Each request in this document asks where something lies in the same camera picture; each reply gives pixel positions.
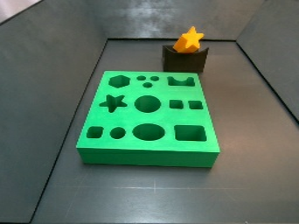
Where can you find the black curved fixture stand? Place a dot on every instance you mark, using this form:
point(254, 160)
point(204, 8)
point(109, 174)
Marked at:
point(182, 62)

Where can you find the green foam shape-sorter block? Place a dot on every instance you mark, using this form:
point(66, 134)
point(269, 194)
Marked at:
point(148, 119)

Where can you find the yellow star-shaped prism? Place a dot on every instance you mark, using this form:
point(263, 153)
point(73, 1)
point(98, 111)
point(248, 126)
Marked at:
point(188, 42)

